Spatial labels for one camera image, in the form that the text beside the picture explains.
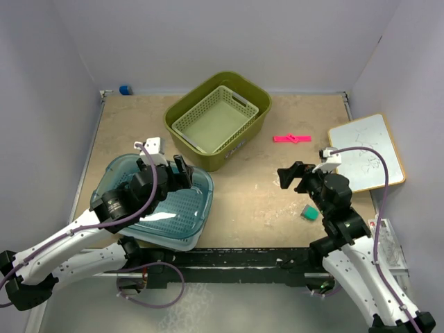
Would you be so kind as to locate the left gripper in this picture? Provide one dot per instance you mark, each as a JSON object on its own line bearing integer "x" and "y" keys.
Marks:
{"x": 179, "y": 180}

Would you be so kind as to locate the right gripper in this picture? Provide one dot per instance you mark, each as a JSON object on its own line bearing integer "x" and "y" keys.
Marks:
{"x": 297, "y": 170}

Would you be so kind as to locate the teal translucent tub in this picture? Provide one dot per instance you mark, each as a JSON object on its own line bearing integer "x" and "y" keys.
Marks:
{"x": 181, "y": 215}

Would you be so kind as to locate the pale green perforated basket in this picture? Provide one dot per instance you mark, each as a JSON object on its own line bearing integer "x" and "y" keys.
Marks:
{"x": 216, "y": 120}

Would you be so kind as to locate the white perforated basket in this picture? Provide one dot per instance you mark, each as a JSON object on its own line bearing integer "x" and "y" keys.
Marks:
{"x": 182, "y": 245}

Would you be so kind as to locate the olive green tub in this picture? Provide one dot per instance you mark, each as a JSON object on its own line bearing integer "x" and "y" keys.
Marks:
{"x": 237, "y": 83}

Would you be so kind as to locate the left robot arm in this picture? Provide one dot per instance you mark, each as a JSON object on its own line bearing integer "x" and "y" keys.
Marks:
{"x": 31, "y": 276}

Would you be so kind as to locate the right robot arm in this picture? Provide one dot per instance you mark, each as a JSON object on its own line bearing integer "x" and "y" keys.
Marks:
{"x": 348, "y": 254}

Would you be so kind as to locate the green eraser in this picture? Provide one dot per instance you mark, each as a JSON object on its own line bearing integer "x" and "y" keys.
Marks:
{"x": 310, "y": 213}

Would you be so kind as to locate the pink plastic strip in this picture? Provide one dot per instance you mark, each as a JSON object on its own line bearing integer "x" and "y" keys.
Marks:
{"x": 292, "y": 138}

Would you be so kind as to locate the small whiteboard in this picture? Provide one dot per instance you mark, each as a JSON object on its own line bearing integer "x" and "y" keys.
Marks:
{"x": 368, "y": 136}

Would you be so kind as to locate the blue bottle cap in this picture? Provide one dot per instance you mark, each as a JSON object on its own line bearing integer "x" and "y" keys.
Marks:
{"x": 126, "y": 90}

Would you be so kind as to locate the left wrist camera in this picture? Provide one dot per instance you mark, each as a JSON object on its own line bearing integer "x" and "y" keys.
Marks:
{"x": 155, "y": 148}

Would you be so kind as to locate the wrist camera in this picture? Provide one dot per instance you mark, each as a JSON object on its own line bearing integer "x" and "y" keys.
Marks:
{"x": 155, "y": 148}
{"x": 330, "y": 160}

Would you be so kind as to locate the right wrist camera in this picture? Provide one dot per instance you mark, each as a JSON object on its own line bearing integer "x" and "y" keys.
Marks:
{"x": 330, "y": 160}

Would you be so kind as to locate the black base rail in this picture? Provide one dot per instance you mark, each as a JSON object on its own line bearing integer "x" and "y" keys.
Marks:
{"x": 288, "y": 266}

